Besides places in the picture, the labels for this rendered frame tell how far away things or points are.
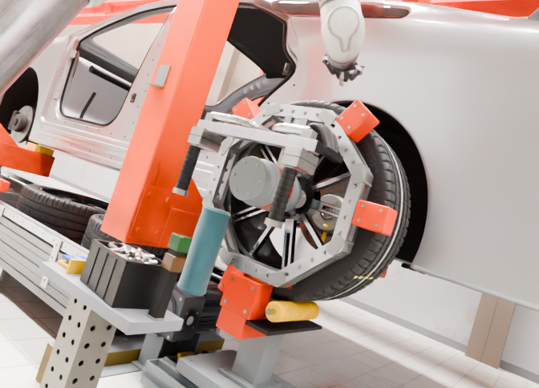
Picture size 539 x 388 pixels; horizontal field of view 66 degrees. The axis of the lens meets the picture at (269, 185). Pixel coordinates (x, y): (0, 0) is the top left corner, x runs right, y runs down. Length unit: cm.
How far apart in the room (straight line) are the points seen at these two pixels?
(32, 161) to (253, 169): 252
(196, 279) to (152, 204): 43
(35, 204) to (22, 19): 190
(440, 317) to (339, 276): 393
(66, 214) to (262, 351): 144
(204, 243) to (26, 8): 77
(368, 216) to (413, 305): 409
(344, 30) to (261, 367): 104
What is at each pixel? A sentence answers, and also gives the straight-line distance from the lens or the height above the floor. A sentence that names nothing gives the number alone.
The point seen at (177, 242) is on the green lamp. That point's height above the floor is 64.
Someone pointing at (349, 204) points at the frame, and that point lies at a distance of 116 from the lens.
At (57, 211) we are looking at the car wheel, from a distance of 250.
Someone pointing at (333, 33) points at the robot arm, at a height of 122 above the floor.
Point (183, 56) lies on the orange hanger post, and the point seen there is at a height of 122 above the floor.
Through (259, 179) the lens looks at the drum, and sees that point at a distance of 113.
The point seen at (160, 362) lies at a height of 16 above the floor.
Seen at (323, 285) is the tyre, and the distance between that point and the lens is 126.
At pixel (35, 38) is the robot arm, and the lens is 75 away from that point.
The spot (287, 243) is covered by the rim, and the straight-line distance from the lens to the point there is 136.
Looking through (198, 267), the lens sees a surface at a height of 56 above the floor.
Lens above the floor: 78
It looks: 3 degrees up
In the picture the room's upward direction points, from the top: 18 degrees clockwise
